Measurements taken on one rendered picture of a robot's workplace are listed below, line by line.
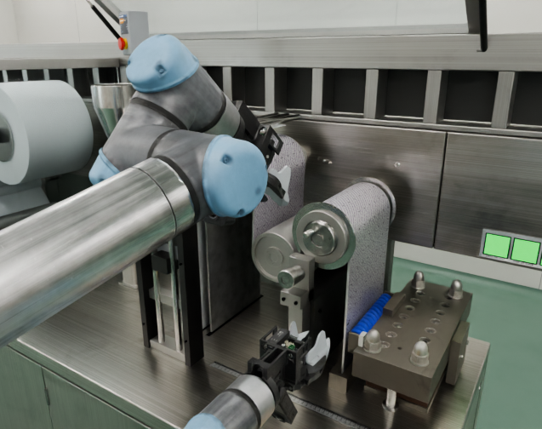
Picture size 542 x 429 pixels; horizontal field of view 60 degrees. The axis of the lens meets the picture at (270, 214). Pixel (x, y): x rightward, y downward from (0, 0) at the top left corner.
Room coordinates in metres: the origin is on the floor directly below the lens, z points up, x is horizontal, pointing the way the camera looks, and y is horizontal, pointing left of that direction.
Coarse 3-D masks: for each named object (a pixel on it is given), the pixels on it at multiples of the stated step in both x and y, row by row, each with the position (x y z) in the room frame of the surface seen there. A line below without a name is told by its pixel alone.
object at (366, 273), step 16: (384, 240) 1.06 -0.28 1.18; (368, 256) 0.98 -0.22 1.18; (384, 256) 1.07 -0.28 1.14; (352, 272) 0.90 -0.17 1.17; (368, 272) 0.98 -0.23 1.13; (384, 272) 1.08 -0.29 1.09; (352, 288) 0.90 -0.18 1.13; (368, 288) 0.99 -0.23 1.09; (352, 304) 0.91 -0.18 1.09; (368, 304) 1.00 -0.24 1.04; (352, 320) 0.91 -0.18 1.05
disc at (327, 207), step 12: (312, 204) 0.93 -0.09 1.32; (324, 204) 0.91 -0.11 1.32; (300, 216) 0.94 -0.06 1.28; (336, 216) 0.90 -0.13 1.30; (348, 228) 0.88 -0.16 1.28; (348, 240) 0.88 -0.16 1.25; (300, 252) 0.94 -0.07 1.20; (348, 252) 0.88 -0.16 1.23; (324, 264) 0.91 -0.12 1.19; (336, 264) 0.89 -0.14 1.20
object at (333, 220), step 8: (304, 216) 0.93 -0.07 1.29; (312, 216) 0.92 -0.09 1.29; (320, 216) 0.91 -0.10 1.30; (328, 216) 0.90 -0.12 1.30; (304, 224) 0.93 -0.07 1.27; (336, 224) 0.89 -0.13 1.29; (296, 232) 0.94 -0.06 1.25; (336, 232) 0.89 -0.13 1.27; (344, 232) 0.88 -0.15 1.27; (344, 240) 0.88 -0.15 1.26; (304, 248) 0.93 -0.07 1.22; (336, 248) 0.88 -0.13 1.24; (344, 248) 0.88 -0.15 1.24; (320, 256) 0.90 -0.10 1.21; (328, 256) 0.89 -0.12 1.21; (336, 256) 0.88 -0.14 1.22
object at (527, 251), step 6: (516, 240) 1.00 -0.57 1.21; (522, 240) 0.99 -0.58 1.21; (516, 246) 1.00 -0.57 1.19; (522, 246) 0.99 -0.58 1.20; (528, 246) 0.98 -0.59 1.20; (534, 246) 0.98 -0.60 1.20; (516, 252) 1.00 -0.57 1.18; (522, 252) 0.99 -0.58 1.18; (528, 252) 0.98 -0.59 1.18; (534, 252) 0.98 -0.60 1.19; (516, 258) 0.99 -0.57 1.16; (522, 258) 0.99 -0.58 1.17; (528, 258) 0.98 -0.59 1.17; (534, 258) 0.98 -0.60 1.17
